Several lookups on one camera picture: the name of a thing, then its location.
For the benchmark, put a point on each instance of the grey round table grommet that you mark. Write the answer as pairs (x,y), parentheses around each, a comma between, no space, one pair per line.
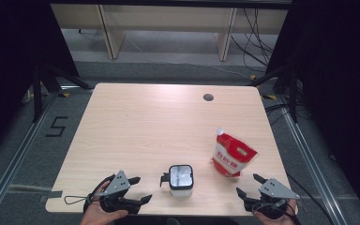
(208,97)

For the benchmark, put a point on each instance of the black metal stand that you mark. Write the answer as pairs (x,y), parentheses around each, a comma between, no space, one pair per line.
(292,93)
(37,93)

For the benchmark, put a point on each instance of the beige wooden shelf unit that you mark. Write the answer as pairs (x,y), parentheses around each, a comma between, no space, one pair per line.
(168,18)

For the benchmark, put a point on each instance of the clear jar with black lid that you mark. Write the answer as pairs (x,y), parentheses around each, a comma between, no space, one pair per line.
(181,176)

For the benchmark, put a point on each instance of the person's right hand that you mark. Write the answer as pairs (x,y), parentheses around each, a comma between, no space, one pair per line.
(281,222)

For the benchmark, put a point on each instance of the black curtain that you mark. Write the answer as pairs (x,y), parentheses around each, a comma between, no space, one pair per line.
(340,93)
(9,62)

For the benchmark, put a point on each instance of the grey tape strip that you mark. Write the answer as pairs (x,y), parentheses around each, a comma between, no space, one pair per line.
(51,195)

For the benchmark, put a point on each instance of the person's left hand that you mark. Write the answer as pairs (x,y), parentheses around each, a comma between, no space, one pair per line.
(98,217)

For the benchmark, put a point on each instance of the red and white sugar pouch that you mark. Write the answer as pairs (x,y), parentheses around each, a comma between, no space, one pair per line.
(231,156)

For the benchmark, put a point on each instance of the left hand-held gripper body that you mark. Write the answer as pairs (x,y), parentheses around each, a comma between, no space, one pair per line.
(118,184)

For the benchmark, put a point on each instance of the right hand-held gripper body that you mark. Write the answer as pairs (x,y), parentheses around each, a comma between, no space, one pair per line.
(276,190)

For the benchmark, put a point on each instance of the metal floor rail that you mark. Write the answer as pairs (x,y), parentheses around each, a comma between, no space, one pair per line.
(18,153)
(309,162)

